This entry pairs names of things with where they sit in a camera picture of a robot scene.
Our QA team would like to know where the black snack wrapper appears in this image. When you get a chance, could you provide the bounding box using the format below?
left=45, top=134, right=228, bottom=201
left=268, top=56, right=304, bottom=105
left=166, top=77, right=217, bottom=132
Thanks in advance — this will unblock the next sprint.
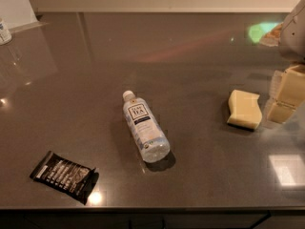
left=30, top=151, right=99, bottom=204

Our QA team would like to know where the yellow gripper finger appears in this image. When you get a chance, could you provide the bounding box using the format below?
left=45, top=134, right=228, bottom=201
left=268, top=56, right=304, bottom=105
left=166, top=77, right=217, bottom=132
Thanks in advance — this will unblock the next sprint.
left=266, top=64, right=305, bottom=124

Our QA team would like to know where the yellow sponge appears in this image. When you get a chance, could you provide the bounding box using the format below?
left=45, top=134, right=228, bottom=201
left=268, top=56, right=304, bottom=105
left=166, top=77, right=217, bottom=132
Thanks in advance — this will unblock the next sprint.
left=227, top=90, right=262, bottom=130

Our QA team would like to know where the clear blue plastic tea bottle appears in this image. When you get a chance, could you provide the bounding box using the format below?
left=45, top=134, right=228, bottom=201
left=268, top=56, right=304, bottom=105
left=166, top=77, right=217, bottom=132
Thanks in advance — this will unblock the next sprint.
left=123, top=91, right=171, bottom=163

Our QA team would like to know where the white container at left edge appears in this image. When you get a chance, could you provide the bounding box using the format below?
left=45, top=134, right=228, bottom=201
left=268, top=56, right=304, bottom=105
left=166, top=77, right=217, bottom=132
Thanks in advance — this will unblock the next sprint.
left=0, top=18, right=12, bottom=45

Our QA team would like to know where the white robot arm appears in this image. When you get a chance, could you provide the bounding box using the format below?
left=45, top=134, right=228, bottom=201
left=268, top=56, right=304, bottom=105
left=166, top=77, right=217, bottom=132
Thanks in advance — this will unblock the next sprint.
left=266, top=0, right=305, bottom=124

